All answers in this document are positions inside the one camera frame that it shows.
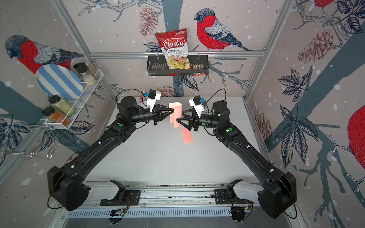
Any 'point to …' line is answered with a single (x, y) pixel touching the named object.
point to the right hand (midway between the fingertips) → (179, 116)
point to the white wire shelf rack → (89, 86)
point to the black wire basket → (157, 65)
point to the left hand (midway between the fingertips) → (175, 109)
